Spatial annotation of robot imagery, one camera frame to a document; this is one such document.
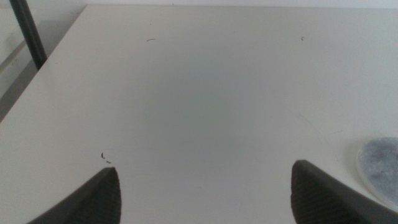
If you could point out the round grey cup mat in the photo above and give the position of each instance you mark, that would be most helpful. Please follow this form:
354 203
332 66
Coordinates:
381 168

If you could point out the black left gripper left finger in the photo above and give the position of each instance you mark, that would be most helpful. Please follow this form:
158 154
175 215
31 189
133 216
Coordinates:
93 202

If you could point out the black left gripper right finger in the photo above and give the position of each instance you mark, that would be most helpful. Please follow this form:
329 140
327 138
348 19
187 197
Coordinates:
323 199

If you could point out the black metal pole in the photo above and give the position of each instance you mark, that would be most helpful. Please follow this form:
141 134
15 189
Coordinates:
28 32

